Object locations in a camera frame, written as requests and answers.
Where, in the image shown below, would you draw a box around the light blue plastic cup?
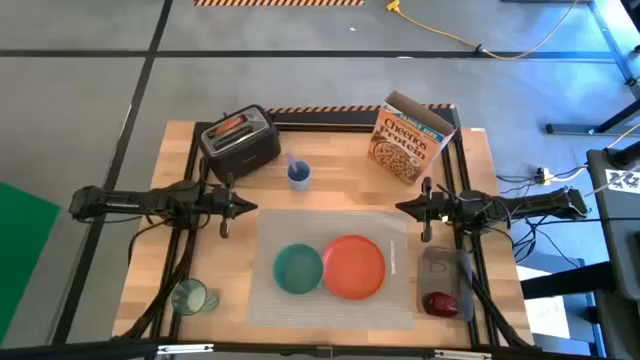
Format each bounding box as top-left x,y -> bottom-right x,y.
286,159 -> 312,192

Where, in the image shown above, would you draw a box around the silver metal bracket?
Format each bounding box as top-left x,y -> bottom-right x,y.
433,349 -> 494,360
157,343 -> 215,356

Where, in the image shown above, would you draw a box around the toasted bagel half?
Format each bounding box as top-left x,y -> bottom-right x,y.
214,114 -> 247,137

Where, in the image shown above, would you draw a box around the green floor mat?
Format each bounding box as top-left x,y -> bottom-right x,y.
0,182 -> 62,344

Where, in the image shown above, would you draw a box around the black metal stand legs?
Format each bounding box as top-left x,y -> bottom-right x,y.
544,0 -> 640,137

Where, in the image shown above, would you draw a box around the red apple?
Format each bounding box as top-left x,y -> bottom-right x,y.
422,291 -> 460,319

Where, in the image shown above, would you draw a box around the black two-slot toaster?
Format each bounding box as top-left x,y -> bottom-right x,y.
198,103 -> 282,184

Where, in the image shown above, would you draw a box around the grey cloth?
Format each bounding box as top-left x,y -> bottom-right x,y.
416,245 -> 475,322

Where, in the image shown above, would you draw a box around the grey woven placemat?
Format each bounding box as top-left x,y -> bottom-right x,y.
247,208 -> 416,331

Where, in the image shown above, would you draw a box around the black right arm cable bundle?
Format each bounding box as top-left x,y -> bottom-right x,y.
468,269 -> 534,349

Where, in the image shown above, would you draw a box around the yellow extension cable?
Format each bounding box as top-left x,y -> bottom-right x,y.
386,0 -> 581,62

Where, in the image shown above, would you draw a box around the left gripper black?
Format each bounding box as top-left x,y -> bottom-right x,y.
212,172 -> 259,240

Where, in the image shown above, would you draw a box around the black aluminium table frame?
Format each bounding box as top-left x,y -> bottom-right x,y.
0,106 -> 640,360

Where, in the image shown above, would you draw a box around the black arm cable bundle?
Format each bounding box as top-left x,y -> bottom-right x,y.
468,269 -> 534,349
119,219 -> 201,341

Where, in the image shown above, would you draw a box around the orange plate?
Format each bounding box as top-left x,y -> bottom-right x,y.
321,234 -> 387,302

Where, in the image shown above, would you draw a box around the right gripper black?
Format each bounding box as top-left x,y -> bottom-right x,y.
395,176 -> 452,243

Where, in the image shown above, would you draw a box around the loose black floor cables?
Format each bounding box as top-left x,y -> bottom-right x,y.
494,164 -> 601,271

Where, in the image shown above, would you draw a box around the orange Cheerios cereal box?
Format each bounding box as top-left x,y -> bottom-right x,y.
367,89 -> 457,186

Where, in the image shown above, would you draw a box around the black left arm cable bundle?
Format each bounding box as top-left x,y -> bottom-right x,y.
119,219 -> 201,341

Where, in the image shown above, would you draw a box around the orange black hazard tape strip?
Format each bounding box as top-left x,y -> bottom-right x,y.
264,103 -> 456,114

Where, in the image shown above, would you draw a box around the teal bowl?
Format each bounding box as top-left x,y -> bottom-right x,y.
272,242 -> 325,296

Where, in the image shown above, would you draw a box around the clear glass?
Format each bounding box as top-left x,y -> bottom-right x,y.
170,278 -> 220,317

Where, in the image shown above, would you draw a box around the grey cart with white label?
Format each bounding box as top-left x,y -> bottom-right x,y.
585,147 -> 640,302

